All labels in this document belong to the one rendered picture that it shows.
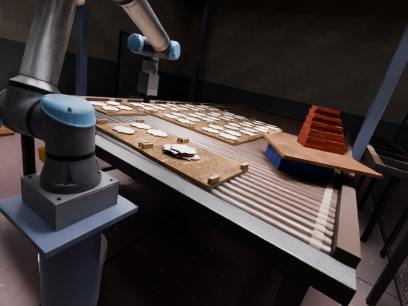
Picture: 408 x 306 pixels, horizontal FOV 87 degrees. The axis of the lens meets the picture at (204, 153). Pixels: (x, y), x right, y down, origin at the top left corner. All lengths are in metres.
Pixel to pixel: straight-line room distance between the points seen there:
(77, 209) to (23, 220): 0.13
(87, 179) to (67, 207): 0.08
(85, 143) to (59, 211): 0.18
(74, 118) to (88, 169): 0.14
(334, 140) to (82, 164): 1.33
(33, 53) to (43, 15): 0.10
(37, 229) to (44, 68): 0.41
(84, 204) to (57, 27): 0.47
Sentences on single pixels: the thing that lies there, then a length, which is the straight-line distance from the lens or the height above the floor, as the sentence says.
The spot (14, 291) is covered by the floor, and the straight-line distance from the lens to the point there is 1.76.
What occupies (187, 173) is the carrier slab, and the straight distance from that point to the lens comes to 0.87.
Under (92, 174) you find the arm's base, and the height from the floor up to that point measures 0.99.
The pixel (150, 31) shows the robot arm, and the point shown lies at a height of 1.41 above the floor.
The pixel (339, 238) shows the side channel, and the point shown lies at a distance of 0.78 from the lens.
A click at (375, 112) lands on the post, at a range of 2.53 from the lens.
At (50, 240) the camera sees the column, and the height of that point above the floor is 0.87.
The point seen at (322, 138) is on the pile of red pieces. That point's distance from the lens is 1.49.
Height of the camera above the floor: 1.30
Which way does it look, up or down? 18 degrees down
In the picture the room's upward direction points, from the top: 12 degrees clockwise
